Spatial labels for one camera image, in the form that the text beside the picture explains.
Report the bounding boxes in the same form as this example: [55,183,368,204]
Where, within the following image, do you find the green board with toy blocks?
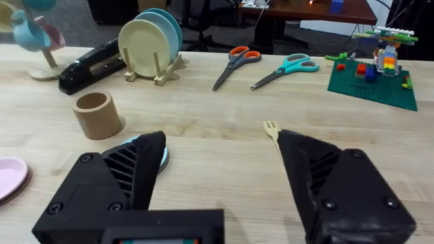
[324,26,419,113]

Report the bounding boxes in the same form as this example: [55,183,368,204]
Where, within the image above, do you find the teal plate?
[142,7,184,52]

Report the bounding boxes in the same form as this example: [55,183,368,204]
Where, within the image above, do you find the pink plate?
[0,157,29,201]

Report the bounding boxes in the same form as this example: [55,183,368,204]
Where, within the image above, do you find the cream plate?
[117,19,172,78]

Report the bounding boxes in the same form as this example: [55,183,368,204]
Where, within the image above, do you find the light blue plate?
[120,134,170,175]

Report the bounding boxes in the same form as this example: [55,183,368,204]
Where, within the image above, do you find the yellow cup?
[0,1,18,34]

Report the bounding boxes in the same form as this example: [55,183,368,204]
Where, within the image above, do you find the white power strip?
[239,0,271,9]

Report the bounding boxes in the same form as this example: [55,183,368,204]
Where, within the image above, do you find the dark wooden desk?
[237,0,378,55]

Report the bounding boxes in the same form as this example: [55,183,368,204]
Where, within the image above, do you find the wooden fork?
[262,119,283,154]

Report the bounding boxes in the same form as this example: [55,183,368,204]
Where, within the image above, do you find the pink cup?
[34,15,66,52]

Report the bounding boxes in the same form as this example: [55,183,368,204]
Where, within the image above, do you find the blue cup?
[10,9,52,53]

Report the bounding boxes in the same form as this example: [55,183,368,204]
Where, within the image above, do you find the black office chair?
[179,0,238,53]

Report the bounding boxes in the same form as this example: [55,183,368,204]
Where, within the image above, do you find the wooden plate rack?
[121,47,183,87]

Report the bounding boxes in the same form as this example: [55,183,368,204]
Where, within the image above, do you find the black stapler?
[58,37,127,96]

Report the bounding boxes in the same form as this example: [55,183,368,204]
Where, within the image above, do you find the blue box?
[329,0,344,15]

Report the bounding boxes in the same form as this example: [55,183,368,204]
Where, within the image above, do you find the teal cup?
[22,0,57,12]

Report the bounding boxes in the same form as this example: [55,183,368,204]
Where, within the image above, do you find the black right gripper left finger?
[32,131,167,244]

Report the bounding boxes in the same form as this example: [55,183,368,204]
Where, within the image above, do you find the pale blue plate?
[134,11,180,62]

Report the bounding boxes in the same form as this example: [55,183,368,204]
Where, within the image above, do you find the orange handled scissors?
[212,45,262,92]

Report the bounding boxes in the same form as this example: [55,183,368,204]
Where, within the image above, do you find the wooden cup stand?
[28,47,67,81]

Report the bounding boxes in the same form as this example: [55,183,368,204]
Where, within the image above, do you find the tan cylindrical container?
[71,90,123,141]

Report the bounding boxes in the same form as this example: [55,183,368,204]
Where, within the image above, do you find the teal handled scissors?
[250,53,321,92]

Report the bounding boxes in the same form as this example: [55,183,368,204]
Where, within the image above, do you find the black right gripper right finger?
[277,129,417,244]

